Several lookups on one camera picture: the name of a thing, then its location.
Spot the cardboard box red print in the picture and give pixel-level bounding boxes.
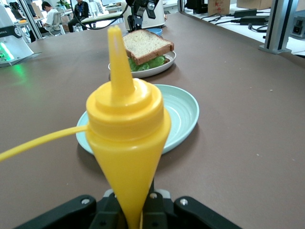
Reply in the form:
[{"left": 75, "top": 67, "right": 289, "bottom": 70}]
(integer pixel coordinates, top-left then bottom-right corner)
[{"left": 207, "top": 0, "right": 231, "bottom": 17}]

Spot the dark crust bread slice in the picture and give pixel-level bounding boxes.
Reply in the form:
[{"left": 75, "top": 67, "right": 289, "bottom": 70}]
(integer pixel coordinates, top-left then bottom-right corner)
[{"left": 122, "top": 29, "right": 175, "bottom": 66}]

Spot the white toaster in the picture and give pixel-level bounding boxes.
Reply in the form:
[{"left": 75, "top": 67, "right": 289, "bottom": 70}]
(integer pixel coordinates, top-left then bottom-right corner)
[{"left": 122, "top": 0, "right": 167, "bottom": 33}]

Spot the seated person white shirt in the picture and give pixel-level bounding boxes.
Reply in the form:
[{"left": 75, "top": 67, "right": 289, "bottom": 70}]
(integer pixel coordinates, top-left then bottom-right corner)
[{"left": 29, "top": 1, "right": 63, "bottom": 43}]

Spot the blue plate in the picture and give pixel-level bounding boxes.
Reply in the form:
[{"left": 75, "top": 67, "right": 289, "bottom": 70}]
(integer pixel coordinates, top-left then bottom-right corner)
[{"left": 147, "top": 28, "right": 163, "bottom": 37}]

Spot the beige plate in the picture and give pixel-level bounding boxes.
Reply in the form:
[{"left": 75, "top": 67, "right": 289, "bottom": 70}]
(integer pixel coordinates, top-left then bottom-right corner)
[{"left": 108, "top": 50, "right": 177, "bottom": 79}]

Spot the seated person dark jacket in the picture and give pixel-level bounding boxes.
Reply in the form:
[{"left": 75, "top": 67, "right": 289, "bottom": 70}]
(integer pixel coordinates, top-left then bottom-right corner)
[{"left": 68, "top": 0, "right": 91, "bottom": 33}]

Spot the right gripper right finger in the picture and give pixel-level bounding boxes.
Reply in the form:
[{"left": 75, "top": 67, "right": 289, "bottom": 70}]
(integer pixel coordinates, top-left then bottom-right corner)
[{"left": 142, "top": 189, "right": 239, "bottom": 229}]

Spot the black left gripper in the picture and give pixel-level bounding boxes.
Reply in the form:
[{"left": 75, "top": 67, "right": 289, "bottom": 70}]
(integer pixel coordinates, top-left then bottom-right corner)
[{"left": 126, "top": 0, "right": 160, "bottom": 31}]

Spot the grey electrical box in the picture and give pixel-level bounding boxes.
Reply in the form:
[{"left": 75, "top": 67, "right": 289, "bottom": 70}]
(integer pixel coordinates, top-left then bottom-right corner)
[{"left": 289, "top": 13, "right": 305, "bottom": 39}]

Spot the grey office chair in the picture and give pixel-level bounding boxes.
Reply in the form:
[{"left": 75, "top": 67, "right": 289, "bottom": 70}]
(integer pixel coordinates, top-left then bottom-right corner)
[{"left": 41, "top": 11, "right": 66, "bottom": 38}]

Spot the mint green plate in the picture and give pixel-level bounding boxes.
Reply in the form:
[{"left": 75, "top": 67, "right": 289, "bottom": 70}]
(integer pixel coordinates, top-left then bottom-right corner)
[{"left": 75, "top": 83, "right": 200, "bottom": 156}]

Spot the plain cardboard box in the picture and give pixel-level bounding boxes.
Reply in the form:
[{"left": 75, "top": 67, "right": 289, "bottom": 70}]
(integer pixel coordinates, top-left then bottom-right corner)
[{"left": 236, "top": 0, "right": 273, "bottom": 10}]

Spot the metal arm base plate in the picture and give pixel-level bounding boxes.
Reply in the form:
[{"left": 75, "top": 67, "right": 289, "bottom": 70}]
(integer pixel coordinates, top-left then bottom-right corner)
[{"left": 0, "top": 51, "right": 43, "bottom": 68}]

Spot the green lettuce leaf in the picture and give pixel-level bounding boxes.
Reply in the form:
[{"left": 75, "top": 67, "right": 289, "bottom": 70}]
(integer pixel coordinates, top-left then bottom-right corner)
[{"left": 128, "top": 54, "right": 166, "bottom": 73}]

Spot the yellow squeeze bottle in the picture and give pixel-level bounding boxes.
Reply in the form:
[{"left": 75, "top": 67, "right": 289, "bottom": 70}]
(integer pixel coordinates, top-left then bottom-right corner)
[{"left": 0, "top": 25, "right": 172, "bottom": 229}]

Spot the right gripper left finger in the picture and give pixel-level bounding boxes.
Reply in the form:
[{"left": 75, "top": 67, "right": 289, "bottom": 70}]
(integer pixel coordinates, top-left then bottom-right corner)
[{"left": 14, "top": 192, "right": 127, "bottom": 229}]

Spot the black machine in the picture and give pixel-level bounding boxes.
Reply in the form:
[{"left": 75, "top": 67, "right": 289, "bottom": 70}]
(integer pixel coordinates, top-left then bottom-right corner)
[{"left": 185, "top": 0, "right": 209, "bottom": 14}]

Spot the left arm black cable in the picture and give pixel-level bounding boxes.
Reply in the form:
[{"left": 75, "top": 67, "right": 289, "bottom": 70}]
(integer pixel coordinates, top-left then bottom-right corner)
[{"left": 72, "top": 3, "right": 130, "bottom": 31}]

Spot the black power adapter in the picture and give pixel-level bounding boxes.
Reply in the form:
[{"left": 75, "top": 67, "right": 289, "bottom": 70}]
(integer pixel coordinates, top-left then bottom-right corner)
[
  {"left": 239, "top": 15, "right": 270, "bottom": 26},
  {"left": 234, "top": 9, "right": 258, "bottom": 19}
]

